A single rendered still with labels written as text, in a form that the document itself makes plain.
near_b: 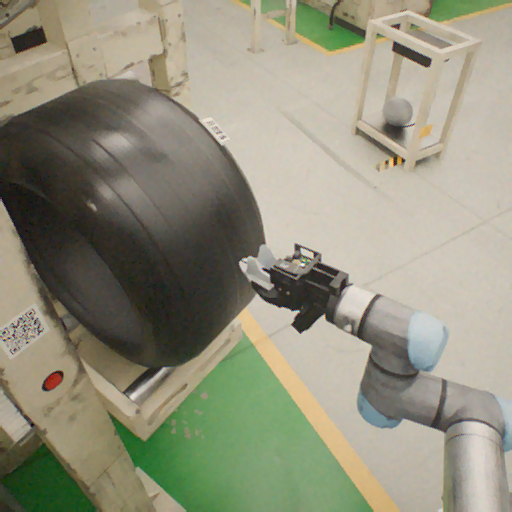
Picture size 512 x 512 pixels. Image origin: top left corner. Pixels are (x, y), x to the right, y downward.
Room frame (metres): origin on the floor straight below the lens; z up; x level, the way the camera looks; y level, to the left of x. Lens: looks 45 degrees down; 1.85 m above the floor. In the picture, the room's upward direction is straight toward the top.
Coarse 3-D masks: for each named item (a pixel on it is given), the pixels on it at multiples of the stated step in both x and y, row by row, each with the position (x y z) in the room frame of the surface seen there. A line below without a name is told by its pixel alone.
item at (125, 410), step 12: (96, 372) 0.52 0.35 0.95; (96, 384) 0.50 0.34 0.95; (108, 384) 0.50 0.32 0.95; (108, 396) 0.47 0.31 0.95; (120, 396) 0.47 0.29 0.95; (108, 408) 0.48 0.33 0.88; (120, 408) 0.44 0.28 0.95; (132, 408) 0.44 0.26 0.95; (120, 420) 0.45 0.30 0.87; (132, 420) 0.42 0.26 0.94
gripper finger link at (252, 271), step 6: (252, 258) 0.54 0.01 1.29; (240, 264) 0.57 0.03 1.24; (246, 264) 0.55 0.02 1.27; (252, 264) 0.54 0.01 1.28; (258, 264) 0.53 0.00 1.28; (246, 270) 0.55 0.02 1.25; (252, 270) 0.54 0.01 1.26; (258, 270) 0.53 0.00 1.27; (246, 276) 0.54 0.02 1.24; (252, 276) 0.53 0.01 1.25; (258, 276) 0.53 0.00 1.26; (264, 276) 0.52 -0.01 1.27; (258, 282) 0.52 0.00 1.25; (264, 282) 0.52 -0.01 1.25; (270, 282) 0.51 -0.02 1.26; (270, 288) 0.50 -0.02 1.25
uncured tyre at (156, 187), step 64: (0, 128) 0.73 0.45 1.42; (64, 128) 0.65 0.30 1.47; (128, 128) 0.67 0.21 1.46; (192, 128) 0.71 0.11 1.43; (0, 192) 0.70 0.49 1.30; (64, 192) 0.56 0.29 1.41; (128, 192) 0.56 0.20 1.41; (192, 192) 0.60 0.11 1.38; (64, 256) 0.81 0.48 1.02; (128, 256) 0.50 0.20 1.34; (192, 256) 0.52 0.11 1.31; (256, 256) 0.61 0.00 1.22; (128, 320) 0.69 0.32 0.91; (192, 320) 0.47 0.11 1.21
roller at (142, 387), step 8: (152, 368) 0.55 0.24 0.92; (160, 368) 0.55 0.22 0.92; (168, 368) 0.56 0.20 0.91; (144, 376) 0.53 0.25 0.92; (152, 376) 0.53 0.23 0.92; (160, 376) 0.54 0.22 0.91; (136, 384) 0.51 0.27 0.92; (144, 384) 0.51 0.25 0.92; (152, 384) 0.52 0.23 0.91; (128, 392) 0.49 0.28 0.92; (136, 392) 0.49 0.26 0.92; (144, 392) 0.50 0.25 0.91; (136, 400) 0.48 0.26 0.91
